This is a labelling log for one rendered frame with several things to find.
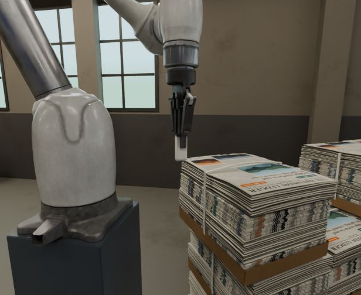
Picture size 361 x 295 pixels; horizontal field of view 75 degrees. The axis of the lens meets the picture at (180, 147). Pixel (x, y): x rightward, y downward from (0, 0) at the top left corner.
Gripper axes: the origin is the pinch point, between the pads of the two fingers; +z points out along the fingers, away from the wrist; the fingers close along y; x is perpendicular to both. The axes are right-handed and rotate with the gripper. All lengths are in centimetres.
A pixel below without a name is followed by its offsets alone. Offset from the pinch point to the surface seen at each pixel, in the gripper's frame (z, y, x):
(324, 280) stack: 38, -19, -37
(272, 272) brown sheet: 28.8, -19.4, -15.9
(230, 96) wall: -22, 211, -163
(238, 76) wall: -47, 206, -170
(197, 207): 20.2, 3.9, -7.2
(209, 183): 10.8, -1.4, -8.3
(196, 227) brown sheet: 27.4, 4.3, -7.3
